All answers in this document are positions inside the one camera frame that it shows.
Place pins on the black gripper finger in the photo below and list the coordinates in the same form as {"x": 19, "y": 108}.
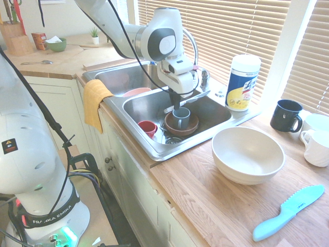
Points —
{"x": 179, "y": 101}
{"x": 174, "y": 99}

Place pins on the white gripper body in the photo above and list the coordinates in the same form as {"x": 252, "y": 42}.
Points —
{"x": 180, "y": 82}

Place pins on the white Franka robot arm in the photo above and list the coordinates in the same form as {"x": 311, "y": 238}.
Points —
{"x": 25, "y": 128}

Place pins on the stainless steel double sink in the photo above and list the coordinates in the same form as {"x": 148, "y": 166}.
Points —
{"x": 210, "y": 113}

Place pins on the chrome sink cap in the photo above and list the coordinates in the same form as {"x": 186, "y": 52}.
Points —
{"x": 219, "y": 94}

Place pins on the teal plastic serrated knife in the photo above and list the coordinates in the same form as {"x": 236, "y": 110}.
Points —
{"x": 290, "y": 211}

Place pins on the wooden knife block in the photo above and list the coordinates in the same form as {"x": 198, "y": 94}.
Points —
{"x": 16, "y": 41}

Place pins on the grey ceramic mug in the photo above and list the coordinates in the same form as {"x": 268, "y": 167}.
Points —
{"x": 181, "y": 119}

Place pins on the brown wooden bowl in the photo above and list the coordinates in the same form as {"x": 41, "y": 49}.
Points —
{"x": 190, "y": 127}

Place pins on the grey metal utensil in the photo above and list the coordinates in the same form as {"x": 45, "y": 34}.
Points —
{"x": 163, "y": 128}

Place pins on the chrome kitchen faucet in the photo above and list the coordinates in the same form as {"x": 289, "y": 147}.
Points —
{"x": 196, "y": 49}

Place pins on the pink plastic bowl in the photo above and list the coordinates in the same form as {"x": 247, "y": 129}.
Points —
{"x": 136, "y": 92}

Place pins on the round metal drain strainer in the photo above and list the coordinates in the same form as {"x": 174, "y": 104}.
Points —
{"x": 173, "y": 140}

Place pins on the red plastic cup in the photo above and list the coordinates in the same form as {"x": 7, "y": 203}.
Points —
{"x": 147, "y": 127}

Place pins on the disinfecting wipes canister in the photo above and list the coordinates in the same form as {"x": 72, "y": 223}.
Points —
{"x": 242, "y": 85}

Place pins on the wide wooden window blind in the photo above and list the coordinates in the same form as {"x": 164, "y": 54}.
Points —
{"x": 226, "y": 31}

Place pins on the yellow dish cloth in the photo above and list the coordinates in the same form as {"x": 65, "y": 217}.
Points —
{"x": 93, "y": 103}

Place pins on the cream kitchen cabinet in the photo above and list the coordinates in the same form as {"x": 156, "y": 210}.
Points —
{"x": 123, "y": 167}

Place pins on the large cream bowl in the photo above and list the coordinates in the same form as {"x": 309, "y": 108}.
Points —
{"x": 246, "y": 157}

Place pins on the small potted plant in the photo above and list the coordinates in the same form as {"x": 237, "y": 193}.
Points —
{"x": 94, "y": 38}

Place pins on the black ceramic mug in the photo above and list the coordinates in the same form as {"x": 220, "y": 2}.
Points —
{"x": 284, "y": 117}

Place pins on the black mounting clamp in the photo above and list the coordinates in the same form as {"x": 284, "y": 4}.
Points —
{"x": 86, "y": 160}

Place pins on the green bowl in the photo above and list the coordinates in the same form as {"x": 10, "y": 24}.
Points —
{"x": 56, "y": 45}

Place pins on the narrow wooden window blind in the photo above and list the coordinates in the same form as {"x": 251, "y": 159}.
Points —
{"x": 311, "y": 64}

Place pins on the metal spoon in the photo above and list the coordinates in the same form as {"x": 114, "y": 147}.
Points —
{"x": 46, "y": 62}

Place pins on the white ceramic mug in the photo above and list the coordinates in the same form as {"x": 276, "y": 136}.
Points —
{"x": 317, "y": 121}
{"x": 317, "y": 149}

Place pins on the orange cardboard box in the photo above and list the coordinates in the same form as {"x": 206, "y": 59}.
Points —
{"x": 38, "y": 41}

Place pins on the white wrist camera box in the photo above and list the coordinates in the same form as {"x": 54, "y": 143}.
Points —
{"x": 180, "y": 65}

